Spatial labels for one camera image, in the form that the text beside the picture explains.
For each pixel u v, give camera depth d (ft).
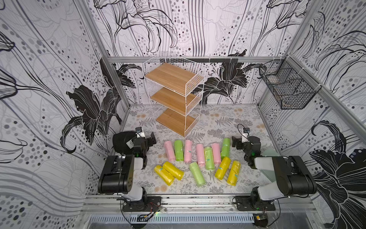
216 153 2.89
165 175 2.58
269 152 2.63
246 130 2.65
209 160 2.75
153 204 2.35
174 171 2.64
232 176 2.57
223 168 2.68
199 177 2.64
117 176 1.51
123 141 3.04
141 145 2.35
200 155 2.88
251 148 2.35
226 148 2.98
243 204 2.35
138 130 2.58
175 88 2.35
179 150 2.89
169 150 2.97
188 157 2.82
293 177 1.48
